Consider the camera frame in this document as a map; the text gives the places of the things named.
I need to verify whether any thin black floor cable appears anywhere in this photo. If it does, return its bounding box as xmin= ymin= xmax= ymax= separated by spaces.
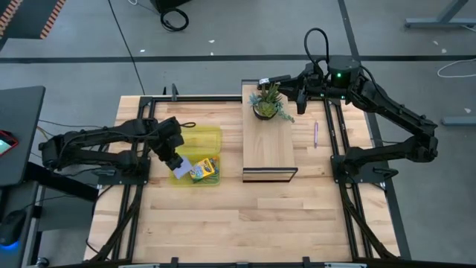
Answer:
xmin=107 ymin=0 xmax=146 ymax=96

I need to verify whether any grey table leg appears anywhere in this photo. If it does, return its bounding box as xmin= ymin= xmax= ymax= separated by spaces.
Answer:
xmin=404 ymin=0 xmax=476 ymax=29

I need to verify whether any black equipment base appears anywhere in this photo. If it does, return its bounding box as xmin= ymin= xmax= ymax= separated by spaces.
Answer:
xmin=150 ymin=0 xmax=193 ymax=14

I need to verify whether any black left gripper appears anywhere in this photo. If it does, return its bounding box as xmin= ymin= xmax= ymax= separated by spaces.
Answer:
xmin=150 ymin=117 xmax=185 ymax=171

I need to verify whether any dark side desk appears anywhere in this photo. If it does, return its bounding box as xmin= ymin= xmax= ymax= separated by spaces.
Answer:
xmin=0 ymin=86 xmax=46 ymax=187

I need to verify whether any black computer mouse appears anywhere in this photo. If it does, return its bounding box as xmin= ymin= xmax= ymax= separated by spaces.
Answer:
xmin=0 ymin=209 xmax=27 ymax=247

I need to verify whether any black mat orange striped edge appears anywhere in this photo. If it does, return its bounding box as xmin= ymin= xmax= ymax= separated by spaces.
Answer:
xmin=0 ymin=0 xmax=67 ymax=41

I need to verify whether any wooden shelf riser black frame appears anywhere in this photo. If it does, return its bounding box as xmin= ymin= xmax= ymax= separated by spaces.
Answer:
xmin=240 ymin=78 xmax=299 ymax=184

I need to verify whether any white floor cable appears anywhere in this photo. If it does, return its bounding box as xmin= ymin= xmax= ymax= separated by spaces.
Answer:
xmin=437 ymin=57 xmax=476 ymax=79

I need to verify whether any yellow transparent pencil case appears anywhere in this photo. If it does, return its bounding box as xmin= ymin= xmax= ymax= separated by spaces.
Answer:
xmin=169 ymin=125 xmax=223 ymax=187

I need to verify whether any coiled black floor cable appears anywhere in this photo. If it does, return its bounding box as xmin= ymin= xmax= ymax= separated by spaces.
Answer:
xmin=159 ymin=7 xmax=190 ymax=33

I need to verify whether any white notepad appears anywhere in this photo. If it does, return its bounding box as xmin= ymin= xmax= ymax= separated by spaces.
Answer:
xmin=173 ymin=155 xmax=193 ymax=180

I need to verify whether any black table frame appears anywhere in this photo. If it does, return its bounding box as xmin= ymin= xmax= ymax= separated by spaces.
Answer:
xmin=89 ymin=95 xmax=401 ymax=264

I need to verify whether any black device with white label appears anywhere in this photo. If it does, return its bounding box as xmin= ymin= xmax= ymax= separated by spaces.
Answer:
xmin=257 ymin=74 xmax=292 ymax=92

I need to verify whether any green yellow crayon box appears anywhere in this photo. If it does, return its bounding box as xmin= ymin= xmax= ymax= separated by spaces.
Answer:
xmin=188 ymin=156 xmax=220 ymax=182

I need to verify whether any phone in red case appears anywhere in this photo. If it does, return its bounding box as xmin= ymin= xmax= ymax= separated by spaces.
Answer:
xmin=0 ymin=130 xmax=19 ymax=157

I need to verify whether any potted succulent plant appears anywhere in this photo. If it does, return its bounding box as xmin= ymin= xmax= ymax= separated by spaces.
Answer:
xmin=248 ymin=82 xmax=296 ymax=124

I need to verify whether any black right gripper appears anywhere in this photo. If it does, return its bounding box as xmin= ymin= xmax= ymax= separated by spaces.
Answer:
xmin=277 ymin=63 xmax=330 ymax=115

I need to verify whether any grey table foot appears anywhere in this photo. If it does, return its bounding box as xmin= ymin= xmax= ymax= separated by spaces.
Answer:
xmin=441 ymin=115 xmax=476 ymax=127

